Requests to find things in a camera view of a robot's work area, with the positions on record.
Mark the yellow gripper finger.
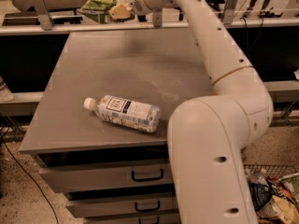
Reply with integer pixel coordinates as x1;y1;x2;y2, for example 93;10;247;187
108;2;134;21

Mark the green jalapeno chip bag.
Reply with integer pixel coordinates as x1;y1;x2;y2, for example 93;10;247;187
78;0;120;24

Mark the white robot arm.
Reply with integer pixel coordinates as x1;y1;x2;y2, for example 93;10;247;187
110;0;273;224

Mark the red snack bag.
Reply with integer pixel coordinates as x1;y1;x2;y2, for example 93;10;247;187
266;176;294;203

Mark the dark blue snack bag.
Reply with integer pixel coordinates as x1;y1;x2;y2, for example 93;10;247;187
249;182;272;211

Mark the yellow snack bag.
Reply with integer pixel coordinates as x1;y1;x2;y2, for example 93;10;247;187
257;196;299;224

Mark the clear plastic water bottle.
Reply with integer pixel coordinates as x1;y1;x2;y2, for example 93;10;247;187
83;95;161;133

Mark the grey drawer cabinet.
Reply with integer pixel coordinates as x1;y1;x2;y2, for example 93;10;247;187
21;28;213;224

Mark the middle metal bracket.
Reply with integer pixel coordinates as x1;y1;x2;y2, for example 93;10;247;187
152;9;163;27

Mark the metal bracket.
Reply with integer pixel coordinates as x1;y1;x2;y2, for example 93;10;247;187
152;9;163;27
221;0;238;24
31;0;53;31

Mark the left metal bracket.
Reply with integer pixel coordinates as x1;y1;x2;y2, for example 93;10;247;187
31;0;53;31

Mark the right metal bracket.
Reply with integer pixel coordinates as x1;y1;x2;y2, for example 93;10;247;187
221;0;238;24

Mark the black hanging cable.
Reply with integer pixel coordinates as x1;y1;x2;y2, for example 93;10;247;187
239;17;250;58

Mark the grey metal rail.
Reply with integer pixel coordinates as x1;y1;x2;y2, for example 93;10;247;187
0;17;299;37

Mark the top drawer black handle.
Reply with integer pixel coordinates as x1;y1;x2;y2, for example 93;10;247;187
131;169;164;182

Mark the drawer black handle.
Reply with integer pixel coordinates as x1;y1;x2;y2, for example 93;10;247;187
138;216;160;224
135;201;161;213
131;169;164;182

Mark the black floor cable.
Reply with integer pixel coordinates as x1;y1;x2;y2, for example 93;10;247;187
0;133;60;224

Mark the middle drawer black handle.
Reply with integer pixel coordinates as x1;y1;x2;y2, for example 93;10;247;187
135;201;161;213

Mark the bottom drawer black handle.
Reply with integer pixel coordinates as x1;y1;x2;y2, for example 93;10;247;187
138;216;160;224

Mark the wire basket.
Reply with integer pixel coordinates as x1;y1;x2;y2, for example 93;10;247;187
244;164;299;224

